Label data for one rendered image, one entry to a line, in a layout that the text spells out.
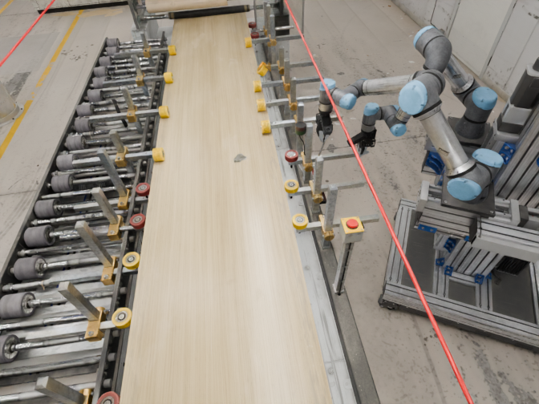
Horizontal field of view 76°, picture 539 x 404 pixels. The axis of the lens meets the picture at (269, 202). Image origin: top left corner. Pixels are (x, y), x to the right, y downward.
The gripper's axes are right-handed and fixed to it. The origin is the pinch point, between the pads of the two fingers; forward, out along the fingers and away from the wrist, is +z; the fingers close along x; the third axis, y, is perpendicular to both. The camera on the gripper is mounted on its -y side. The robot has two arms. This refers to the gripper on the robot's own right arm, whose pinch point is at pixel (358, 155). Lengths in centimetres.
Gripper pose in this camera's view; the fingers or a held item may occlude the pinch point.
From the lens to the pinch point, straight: 220.9
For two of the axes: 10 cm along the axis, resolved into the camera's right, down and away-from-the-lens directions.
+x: -1.3, -7.4, 6.6
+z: 0.5, 6.6, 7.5
